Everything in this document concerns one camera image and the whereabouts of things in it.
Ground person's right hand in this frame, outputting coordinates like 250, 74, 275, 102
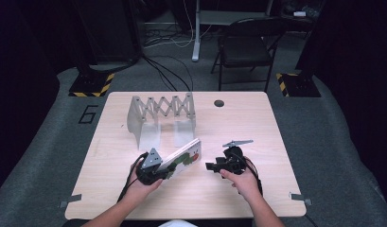
220, 157, 262, 201

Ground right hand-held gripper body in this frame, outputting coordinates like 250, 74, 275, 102
214, 139, 255, 175

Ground white-legged desk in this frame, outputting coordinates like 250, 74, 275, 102
190, 0, 274, 62

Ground person's white clothing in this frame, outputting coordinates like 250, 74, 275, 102
157, 219, 199, 227

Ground person's left hand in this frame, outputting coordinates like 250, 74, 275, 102
123, 157, 165, 202

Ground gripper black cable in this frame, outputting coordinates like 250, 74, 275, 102
233, 151, 264, 197
116, 151, 150, 203

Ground white floor cables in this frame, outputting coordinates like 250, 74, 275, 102
143, 0, 214, 49

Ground white expandable book rack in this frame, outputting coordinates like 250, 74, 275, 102
127, 92, 197, 151

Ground grey table bracket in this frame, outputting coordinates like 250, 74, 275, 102
289, 191, 313, 206
58, 193, 83, 209

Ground black floor cables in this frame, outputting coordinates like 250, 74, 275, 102
139, 54, 195, 93

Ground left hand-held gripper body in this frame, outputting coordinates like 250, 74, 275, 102
135, 148, 170, 186

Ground black folding chair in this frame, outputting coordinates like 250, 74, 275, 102
210, 17, 288, 93

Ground white caterpillar picture book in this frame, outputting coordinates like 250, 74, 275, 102
157, 137, 202, 180

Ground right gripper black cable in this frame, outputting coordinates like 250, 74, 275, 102
233, 151, 264, 197

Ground striped black stand base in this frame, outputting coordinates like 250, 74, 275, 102
68, 71, 115, 98
275, 72, 322, 98

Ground black equipment column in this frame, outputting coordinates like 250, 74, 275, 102
71, 0, 143, 74

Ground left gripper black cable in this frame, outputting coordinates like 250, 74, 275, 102
116, 151, 150, 203

